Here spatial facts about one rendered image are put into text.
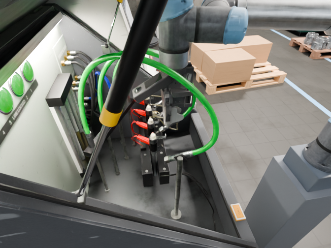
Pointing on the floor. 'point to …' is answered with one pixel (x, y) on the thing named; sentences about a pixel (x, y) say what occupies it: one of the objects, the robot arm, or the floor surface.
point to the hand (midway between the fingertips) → (165, 124)
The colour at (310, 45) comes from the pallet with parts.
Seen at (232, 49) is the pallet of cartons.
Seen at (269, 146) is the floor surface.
